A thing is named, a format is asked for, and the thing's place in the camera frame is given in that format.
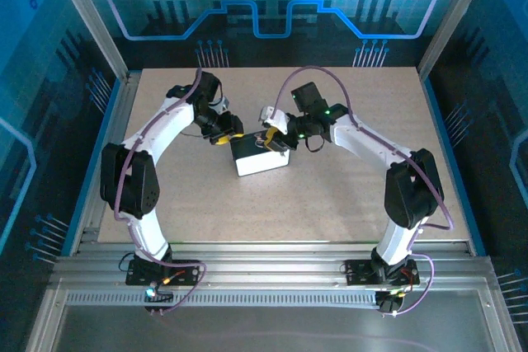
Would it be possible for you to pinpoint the starry night print tin box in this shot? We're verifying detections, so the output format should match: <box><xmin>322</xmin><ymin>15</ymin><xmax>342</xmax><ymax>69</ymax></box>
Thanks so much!
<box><xmin>229</xmin><ymin>129</ymin><xmax>292</xmax><ymax>178</ymax></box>

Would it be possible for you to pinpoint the grey metal panel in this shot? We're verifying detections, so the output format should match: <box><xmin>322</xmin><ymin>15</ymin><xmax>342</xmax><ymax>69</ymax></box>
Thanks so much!
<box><xmin>24</xmin><ymin>284</ymin><xmax>523</xmax><ymax>352</ymax></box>

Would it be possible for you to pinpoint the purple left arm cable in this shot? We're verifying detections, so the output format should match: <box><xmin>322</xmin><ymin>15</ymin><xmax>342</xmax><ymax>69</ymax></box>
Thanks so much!
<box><xmin>113</xmin><ymin>66</ymin><xmax>207</xmax><ymax>317</ymax></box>

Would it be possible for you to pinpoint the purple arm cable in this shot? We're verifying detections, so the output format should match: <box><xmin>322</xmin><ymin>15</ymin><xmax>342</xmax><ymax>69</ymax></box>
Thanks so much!
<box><xmin>113</xmin><ymin>66</ymin><xmax>207</xmax><ymax>317</ymax></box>
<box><xmin>272</xmin><ymin>65</ymin><xmax>455</xmax><ymax>320</ymax></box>

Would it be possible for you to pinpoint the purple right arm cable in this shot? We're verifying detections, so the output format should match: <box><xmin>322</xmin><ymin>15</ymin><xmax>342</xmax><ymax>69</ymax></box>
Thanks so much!
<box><xmin>272</xmin><ymin>65</ymin><xmax>455</xmax><ymax>320</ymax></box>

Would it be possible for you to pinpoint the aluminium side rail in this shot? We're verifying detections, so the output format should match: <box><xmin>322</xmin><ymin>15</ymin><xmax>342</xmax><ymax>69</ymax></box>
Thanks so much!
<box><xmin>69</xmin><ymin>71</ymin><xmax>144</xmax><ymax>255</ymax></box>

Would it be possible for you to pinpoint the aluminium mounting rail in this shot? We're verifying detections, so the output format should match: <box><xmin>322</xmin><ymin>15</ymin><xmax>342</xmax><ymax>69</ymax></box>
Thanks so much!
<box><xmin>49</xmin><ymin>239</ymin><xmax>496</xmax><ymax>287</ymax></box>

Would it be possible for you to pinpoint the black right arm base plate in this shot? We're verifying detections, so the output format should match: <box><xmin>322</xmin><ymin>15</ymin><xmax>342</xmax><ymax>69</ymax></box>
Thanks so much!
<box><xmin>344</xmin><ymin>259</ymin><xmax>421</xmax><ymax>287</ymax></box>

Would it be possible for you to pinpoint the aluminium left frame post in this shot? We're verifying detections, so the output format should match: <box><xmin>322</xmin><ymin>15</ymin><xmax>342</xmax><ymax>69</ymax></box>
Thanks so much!
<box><xmin>45</xmin><ymin>0</ymin><xmax>132</xmax><ymax>83</ymax></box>

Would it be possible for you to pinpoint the aluminium frame post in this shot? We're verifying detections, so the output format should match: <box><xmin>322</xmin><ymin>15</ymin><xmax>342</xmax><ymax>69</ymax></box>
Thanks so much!
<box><xmin>415</xmin><ymin>0</ymin><xmax>495</xmax><ymax>81</ymax></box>
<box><xmin>45</xmin><ymin>0</ymin><xmax>132</xmax><ymax>83</ymax></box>

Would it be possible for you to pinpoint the slotted grey cable duct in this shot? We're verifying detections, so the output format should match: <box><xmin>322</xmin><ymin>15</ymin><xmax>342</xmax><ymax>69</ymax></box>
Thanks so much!
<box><xmin>64</xmin><ymin>290</ymin><xmax>383</xmax><ymax>308</ymax></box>

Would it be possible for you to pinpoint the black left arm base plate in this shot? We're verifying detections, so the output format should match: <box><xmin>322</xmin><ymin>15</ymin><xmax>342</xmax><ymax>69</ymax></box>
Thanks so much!
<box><xmin>125</xmin><ymin>259</ymin><xmax>201</xmax><ymax>287</ymax></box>

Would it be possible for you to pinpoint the black cable connector block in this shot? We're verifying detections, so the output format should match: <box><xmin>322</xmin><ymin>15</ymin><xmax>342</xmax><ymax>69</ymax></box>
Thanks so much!
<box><xmin>143</xmin><ymin>290</ymin><xmax>175</xmax><ymax>317</ymax></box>
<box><xmin>375</xmin><ymin>290</ymin><xmax>404</xmax><ymax>317</ymax></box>

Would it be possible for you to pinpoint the aluminium right frame post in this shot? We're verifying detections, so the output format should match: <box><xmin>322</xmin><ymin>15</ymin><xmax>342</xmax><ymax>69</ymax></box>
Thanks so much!
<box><xmin>415</xmin><ymin>0</ymin><xmax>495</xmax><ymax>81</ymax></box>

